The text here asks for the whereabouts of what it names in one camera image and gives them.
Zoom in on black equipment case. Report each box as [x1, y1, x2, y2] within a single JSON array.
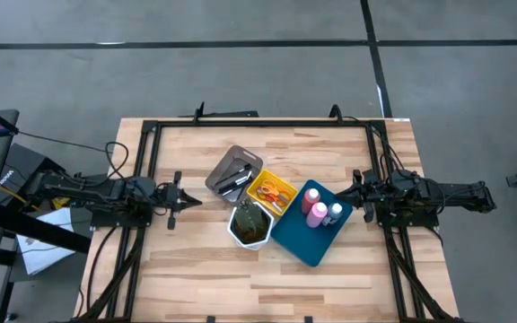
[[0, 143, 67, 212]]

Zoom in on grey translucent plastic basket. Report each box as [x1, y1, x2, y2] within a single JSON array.
[[204, 144, 265, 206]]

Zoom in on black foam brush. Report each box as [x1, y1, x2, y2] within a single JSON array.
[[216, 163, 253, 186]]

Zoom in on black stand beam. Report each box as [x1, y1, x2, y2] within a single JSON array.
[[0, 204, 92, 256]]

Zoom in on white paper sheet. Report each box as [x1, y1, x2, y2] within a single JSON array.
[[15, 206, 78, 276]]

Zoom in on yellow cable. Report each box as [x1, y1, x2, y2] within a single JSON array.
[[0, 183, 42, 212]]

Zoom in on orange scissors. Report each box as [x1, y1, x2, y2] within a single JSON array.
[[258, 179, 291, 203], [265, 193, 292, 214]]

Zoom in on teal tray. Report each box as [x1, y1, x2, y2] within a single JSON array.
[[269, 179, 355, 268]]

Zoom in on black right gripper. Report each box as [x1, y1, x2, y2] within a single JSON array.
[[335, 169, 392, 223]]

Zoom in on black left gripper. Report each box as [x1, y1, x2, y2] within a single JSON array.
[[155, 170, 203, 231]]

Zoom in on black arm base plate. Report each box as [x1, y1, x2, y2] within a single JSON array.
[[373, 191, 440, 229], [90, 191, 156, 229]]

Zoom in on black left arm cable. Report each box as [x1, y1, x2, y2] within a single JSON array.
[[104, 141, 130, 180]]

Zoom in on black aluminium table frame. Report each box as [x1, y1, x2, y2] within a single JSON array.
[[74, 117, 466, 323]]

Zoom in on white hexagonal plant pot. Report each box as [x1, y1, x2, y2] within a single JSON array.
[[226, 200, 275, 251]]

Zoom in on black paintbrush silver ferrule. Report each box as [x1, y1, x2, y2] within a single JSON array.
[[219, 177, 253, 195], [221, 179, 255, 197]]

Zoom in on thin black table cable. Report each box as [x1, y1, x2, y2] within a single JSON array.
[[338, 114, 406, 180]]

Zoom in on green cactus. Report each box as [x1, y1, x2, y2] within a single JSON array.
[[233, 198, 269, 241]]

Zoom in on yellow plastic basket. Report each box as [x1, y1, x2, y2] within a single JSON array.
[[245, 169, 299, 220]]

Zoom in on thick black cable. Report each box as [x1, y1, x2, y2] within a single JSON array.
[[85, 226, 118, 313]]

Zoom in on dark pink paint bottle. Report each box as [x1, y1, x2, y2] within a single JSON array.
[[301, 188, 321, 215]]

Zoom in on light pink paint bottle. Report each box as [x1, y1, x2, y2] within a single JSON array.
[[305, 201, 329, 229]]

